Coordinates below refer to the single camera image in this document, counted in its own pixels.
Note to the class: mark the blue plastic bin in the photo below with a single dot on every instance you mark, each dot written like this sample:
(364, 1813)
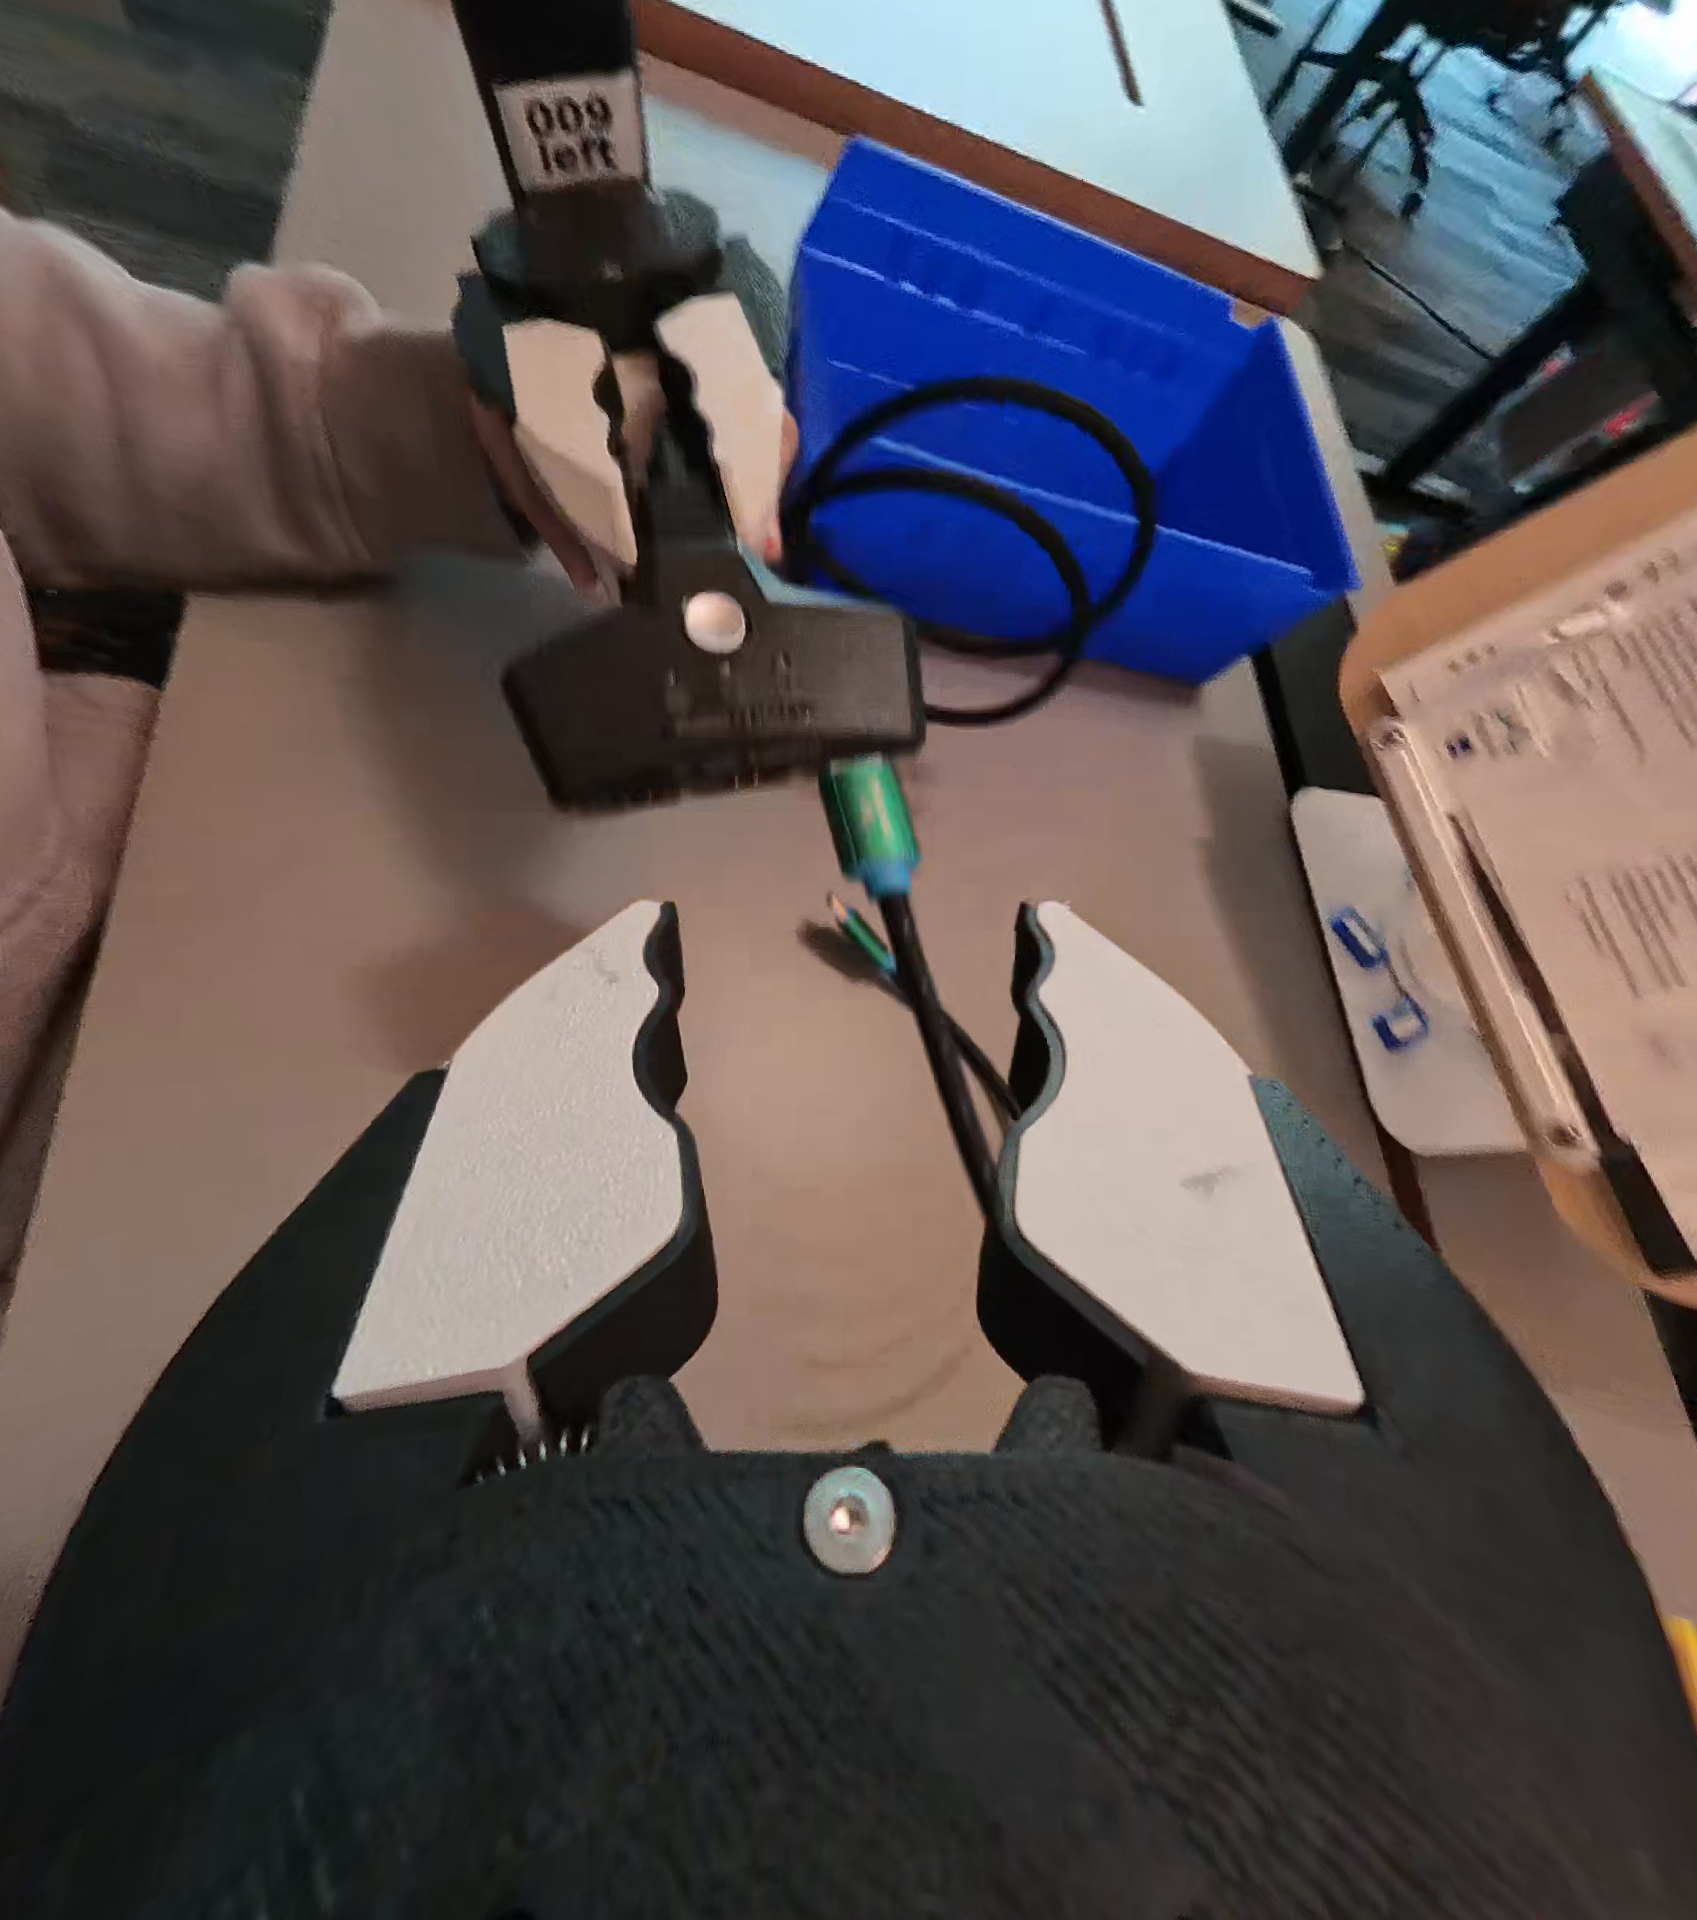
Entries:
(1204, 449)

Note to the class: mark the printed paper sheet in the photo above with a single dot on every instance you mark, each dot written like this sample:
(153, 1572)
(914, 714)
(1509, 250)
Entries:
(1671, 840)

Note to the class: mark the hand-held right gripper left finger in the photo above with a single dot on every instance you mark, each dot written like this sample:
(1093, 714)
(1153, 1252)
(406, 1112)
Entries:
(537, 1173)

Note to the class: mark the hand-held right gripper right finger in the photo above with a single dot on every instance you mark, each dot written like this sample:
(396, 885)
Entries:
(1161, 1188)

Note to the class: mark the clipboard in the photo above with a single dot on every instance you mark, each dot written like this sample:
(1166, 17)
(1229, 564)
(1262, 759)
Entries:
(1499, 963)

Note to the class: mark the white desk with wooden edge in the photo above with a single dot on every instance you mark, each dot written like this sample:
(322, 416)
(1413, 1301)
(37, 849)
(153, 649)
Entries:
(968, 76)

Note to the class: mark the black usb hub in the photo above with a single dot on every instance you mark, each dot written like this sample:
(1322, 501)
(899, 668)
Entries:
(728, 707)

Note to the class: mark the person's left forearm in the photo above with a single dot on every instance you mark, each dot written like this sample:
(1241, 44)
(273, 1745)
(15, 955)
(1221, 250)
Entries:
(266, 439)

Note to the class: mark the white plate with blue clips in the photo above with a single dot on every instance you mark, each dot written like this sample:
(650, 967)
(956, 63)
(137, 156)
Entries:
(1450, 1093)

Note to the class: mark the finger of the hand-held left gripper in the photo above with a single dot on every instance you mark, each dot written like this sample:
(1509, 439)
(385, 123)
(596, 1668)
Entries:
(563, 406)
(744, 409)

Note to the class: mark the person's left hand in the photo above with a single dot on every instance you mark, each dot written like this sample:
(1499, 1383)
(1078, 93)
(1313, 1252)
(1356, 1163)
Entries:
(567, 553)

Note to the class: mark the black office chair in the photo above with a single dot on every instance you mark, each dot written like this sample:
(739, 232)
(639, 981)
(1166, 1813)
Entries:
(1364, 88)

